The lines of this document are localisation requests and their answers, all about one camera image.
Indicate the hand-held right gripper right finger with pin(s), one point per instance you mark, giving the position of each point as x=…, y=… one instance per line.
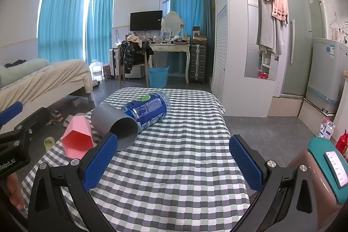
x=246, y=164

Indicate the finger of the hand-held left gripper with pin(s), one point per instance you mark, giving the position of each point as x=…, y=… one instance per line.
x=11, y=112

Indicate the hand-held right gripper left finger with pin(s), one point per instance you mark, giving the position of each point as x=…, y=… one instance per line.
x=101, y=158

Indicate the grey cup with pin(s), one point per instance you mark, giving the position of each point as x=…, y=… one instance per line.
x=108, y=117

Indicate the pink cup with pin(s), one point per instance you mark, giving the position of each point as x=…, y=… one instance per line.
x=77, y=139

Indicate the person's left hand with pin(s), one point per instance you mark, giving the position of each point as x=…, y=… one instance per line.
x=13, y=191

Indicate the yellow-green slipper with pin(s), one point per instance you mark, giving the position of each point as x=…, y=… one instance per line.
x=49, y=143

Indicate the white sneakers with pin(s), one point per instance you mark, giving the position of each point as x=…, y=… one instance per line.
x=55, y=116

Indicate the light green quilt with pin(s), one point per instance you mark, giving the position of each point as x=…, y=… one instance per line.
x=24, y=69

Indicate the white bed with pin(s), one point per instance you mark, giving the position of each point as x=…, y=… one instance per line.
x=54, y=93

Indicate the grey slipper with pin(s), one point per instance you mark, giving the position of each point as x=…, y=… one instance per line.
x=68, y=120

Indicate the bed with beige cover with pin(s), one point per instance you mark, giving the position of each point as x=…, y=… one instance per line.
x=54, y=77

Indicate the blue label plastic bottle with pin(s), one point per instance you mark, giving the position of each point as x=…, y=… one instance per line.
x=146, y=110

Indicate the checkered tablecloth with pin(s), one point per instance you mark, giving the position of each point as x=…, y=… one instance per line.
x=176, y=156

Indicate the pink gift bag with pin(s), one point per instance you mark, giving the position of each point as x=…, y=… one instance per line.
x=106, y=71

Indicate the clear water jug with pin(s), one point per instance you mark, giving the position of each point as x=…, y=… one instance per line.
x=96, y=71

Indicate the white plastic packet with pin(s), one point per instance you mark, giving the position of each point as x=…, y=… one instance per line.
x=326, y=127

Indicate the white suitcase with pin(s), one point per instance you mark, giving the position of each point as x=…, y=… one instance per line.
x=113, y=63

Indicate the wooden chair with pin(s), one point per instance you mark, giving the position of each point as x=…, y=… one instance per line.
x=145, y=71

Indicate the red bottle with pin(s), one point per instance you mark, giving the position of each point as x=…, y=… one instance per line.
x=342, y=142

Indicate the blue plastic basket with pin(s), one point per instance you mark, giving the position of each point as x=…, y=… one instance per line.
x=158, y=77

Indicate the wide teal window curtain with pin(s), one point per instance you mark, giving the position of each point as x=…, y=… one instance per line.
x=59, y=22

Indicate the white wardrobe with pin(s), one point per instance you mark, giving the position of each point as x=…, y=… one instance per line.
x=231, y=58

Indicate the black jacket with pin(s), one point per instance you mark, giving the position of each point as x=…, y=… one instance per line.
x=133, y=55

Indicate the dark suitcase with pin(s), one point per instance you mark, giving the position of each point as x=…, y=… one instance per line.
x=198, y=63

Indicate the white washing machine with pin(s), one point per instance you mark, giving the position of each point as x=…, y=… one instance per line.
x=326, y=71

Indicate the narrow teal window curtain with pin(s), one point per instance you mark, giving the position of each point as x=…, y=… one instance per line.
x=99, y=25

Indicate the frosted glass door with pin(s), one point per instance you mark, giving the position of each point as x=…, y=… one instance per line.
x=296, y=44

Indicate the white dressing desk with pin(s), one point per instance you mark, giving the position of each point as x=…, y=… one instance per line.
x=170, y=47

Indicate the grey hanging clothes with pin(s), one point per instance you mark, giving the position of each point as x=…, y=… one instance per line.
x=267, y=31

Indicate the cardboard box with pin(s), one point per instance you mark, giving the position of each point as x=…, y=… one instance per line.
x=199, y=36

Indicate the black television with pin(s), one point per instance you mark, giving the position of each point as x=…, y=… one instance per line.
x=146, y=20

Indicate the round white mirror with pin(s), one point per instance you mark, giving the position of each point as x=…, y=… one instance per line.
x=172, y=23

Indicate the pink hanging towel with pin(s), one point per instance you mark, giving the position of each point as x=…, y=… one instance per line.
x=280, y=3

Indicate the tall teal curtain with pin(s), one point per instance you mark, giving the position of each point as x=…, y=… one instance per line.
x=190, y=3

